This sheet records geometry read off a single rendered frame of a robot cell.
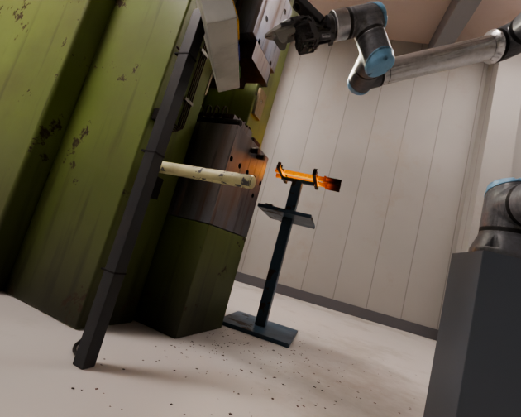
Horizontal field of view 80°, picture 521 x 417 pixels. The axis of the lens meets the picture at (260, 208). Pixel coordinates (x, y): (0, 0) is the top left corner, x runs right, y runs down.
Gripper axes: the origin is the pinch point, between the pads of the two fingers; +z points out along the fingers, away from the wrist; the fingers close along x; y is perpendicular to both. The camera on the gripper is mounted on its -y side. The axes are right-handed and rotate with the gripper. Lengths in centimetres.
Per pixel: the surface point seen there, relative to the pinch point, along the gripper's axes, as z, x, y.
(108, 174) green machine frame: 66, 27, 23
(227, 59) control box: 14.8, -1.2, 6.3
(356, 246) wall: -112, 294, 93
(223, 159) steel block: 23, 41, 23
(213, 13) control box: 16.7, -16.9, 3.9
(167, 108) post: 35.4, -1.5, 17.9
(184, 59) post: 27.3, -1.5, 4.0
